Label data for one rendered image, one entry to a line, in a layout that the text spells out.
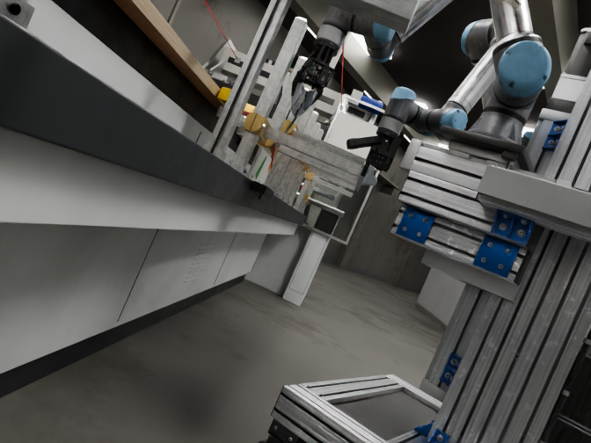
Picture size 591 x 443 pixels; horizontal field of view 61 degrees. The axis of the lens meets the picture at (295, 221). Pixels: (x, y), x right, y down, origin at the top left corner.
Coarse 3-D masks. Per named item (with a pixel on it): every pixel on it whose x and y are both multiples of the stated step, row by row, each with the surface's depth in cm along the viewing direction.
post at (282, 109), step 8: (296, 64) 163; (288, 80) 163; (288, 88) 163; (288, 96) 163; (280, 104) 163; (288, 104) 163; (280, 112) 163; (272, 120) 163; (280, 120) 163; (280, 128) 164; (256, 160) 163
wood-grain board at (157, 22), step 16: (128, 0) 85; (144, 0) 88; (128, 16) 96; (144, 16) 91; (160, 16) 95; (144, 32) 103; (160, 32) 98; (160, 48) 112; (176, 48) 107; (176, 64) 121; (192, 64) 118; (192, 80) 133; (208, 80) 132; (208, 96) 146; (256, 144) 217
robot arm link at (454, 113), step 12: (492, 36) 167; (492, 48) 161; (480, 60) 162; (492, 60) 159; (480, 72) 159; (492, 72) 159; (468, 84) 158; (480, 84) 158; (456, 96) 158; (468, 96) 157; (480, 96) 160; (444, 108) 158; (456, 108) 155; (468, 108) 158; (432, 120) 160; (444, 120) 155; (456, 120) 154
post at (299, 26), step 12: (300, 24) 138; (288, 36) 138; (300, 36) 138; (288, 48) 138; (276, 60) 138; (288, 60) 138; (276, 72) 138; (276, 84) 138; (264, 96) 138; (276, 96) 140; (264, 108) 138; (240, 144) 138; (252, 144) 138; (240, 156) 138
